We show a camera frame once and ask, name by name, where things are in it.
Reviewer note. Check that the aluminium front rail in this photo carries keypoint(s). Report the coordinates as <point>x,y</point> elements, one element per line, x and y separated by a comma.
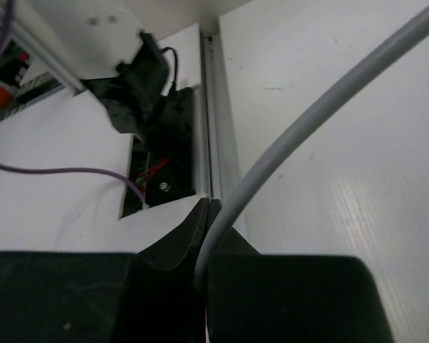
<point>224,168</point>

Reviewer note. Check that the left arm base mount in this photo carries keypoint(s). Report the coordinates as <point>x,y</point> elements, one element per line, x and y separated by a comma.
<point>162,165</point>

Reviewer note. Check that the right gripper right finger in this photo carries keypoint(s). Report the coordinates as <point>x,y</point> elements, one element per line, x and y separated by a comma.
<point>254,297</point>

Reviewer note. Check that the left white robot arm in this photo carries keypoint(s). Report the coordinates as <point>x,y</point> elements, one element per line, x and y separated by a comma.
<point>120,62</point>

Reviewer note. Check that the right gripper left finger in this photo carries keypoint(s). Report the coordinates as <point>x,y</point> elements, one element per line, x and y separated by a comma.
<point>106,297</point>

